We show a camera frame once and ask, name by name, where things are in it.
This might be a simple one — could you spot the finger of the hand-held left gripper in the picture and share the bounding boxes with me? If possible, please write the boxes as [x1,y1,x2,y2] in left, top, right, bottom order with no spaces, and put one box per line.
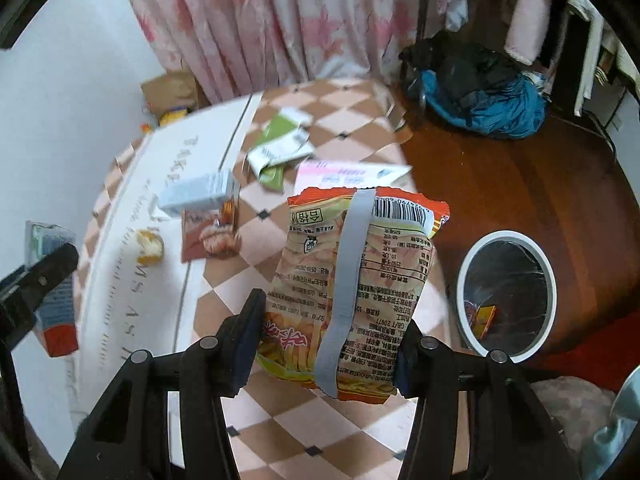
[0,242,81,352]

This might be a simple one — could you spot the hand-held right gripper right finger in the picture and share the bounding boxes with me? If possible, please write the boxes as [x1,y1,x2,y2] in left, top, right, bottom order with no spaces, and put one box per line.
[394,320,577,480]

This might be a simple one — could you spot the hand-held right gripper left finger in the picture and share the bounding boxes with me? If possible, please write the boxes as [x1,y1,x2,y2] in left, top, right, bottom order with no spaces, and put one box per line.
[57,288,268,480]

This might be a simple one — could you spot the white blue red box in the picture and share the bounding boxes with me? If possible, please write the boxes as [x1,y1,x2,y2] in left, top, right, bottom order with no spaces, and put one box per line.
[25,220,80,357]

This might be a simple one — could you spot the orange snack bag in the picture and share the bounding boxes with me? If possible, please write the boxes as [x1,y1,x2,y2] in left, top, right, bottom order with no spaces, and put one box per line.
[255,186,451,405]

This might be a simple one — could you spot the white round trash bin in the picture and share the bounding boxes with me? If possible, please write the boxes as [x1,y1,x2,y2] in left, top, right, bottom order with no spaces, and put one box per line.
[456,230,558,364]

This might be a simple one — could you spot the yellow red wrapper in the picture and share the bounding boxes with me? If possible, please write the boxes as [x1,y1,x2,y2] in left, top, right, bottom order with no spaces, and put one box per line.
[465,300,499,339]

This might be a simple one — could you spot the brown snack packet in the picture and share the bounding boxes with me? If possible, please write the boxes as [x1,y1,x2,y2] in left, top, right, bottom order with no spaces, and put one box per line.
[180,204,242,262]

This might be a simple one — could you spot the light blue small carton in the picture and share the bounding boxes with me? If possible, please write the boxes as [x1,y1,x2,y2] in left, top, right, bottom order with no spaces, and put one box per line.
[159,170,241,218]

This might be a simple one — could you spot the white pink paper packet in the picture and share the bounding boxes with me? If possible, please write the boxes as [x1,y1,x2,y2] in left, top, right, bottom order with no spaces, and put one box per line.
[293,159,414,197]

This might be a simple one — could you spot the green white sachet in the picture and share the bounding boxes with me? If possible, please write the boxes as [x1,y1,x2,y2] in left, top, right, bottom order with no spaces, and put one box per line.
[265,107,314,148]
[246,129,316,192]

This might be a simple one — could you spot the yellow packet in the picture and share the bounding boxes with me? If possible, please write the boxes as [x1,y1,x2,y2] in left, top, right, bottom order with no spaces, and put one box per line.
[158,106,192,127]

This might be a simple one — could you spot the white printed paper sheet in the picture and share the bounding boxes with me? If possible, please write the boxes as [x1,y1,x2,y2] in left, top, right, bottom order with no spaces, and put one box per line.
[70,92,264,417]

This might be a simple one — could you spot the brown paper bag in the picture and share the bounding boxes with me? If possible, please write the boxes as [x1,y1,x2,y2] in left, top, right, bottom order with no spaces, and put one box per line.
[141,70,201,116]

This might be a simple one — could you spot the light blue cloth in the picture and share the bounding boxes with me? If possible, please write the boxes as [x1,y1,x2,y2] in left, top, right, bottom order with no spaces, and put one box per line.
[592,363,640,480]

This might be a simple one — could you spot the black jacket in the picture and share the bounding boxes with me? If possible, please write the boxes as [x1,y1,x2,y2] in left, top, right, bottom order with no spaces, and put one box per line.
[398,30,527,112]

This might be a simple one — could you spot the pink floral curtain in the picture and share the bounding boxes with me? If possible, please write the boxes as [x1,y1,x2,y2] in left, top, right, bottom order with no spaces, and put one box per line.
[111,0,469,106]

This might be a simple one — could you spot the white rack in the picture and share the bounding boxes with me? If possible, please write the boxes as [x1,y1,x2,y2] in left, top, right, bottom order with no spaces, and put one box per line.
[569,0,609,119]

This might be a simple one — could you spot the pink towel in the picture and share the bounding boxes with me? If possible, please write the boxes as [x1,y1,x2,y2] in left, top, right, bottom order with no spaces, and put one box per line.
[503,0,552,66]

